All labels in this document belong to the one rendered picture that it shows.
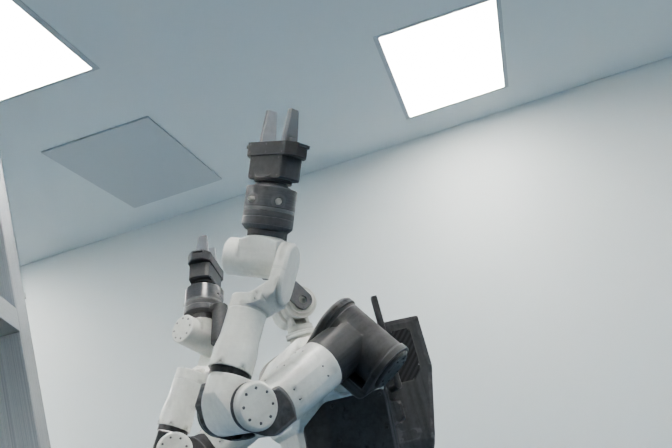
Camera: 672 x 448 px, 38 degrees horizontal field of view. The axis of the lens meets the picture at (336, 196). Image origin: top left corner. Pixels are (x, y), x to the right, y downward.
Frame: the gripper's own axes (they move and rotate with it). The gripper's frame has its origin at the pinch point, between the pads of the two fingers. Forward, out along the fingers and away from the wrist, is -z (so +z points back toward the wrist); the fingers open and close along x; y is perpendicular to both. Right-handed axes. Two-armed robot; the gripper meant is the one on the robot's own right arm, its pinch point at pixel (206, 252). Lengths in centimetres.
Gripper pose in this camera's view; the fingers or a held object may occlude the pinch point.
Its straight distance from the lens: 235.8
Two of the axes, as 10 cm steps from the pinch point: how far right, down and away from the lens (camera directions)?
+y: -9.6, 1.9, 1.9
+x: -2.6, -5.8, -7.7
